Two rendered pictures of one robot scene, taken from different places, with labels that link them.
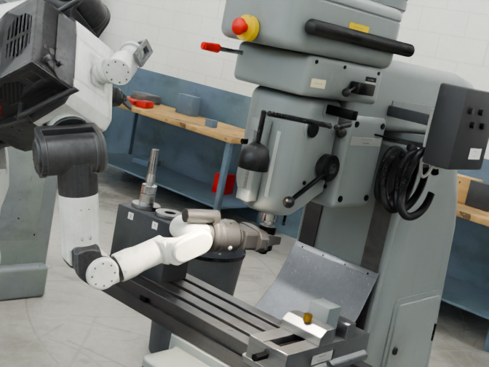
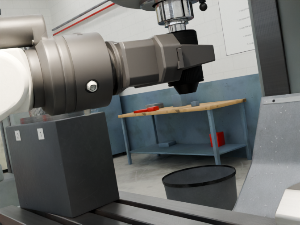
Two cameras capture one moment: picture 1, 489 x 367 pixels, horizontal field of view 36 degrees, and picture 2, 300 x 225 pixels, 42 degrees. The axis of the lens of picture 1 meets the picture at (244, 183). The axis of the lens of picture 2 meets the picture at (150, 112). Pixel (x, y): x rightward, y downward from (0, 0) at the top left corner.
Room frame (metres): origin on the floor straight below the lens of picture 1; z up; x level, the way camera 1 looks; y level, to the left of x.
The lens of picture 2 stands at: (1.47, -0.14, 1.20)
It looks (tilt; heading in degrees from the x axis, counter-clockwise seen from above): 3 degrees down; 12
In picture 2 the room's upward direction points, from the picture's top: 9 degrees counter-clockwise
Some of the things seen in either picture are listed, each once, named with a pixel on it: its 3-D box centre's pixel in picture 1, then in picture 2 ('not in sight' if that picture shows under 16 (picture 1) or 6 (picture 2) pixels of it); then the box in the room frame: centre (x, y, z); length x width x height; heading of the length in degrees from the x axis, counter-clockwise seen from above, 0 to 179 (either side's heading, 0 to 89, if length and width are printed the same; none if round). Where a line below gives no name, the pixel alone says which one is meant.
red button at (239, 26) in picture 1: (240, 26); not in sight; (1.78, 0.08, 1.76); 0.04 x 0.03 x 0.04; 50
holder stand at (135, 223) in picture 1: (152, 239); (59, 158); (2.25, 0.25, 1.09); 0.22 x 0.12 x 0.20; 56
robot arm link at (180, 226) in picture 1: (199, 229); (13, 69); (1.86, 0.09, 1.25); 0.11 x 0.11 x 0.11; 35
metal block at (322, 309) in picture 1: (323, 314); not in sight; (1.83, -0.26, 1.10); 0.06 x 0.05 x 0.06; 49
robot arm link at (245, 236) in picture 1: (236, 237); (115, 69); (1.92, -0.01, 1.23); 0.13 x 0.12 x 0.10; 35
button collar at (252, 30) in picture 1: (247, 28); not in sight; (1.80, 0.06, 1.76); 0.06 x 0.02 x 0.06; 50
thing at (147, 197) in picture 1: (148, 195); (38, 103); (2.28, 0.29, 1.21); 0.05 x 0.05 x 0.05
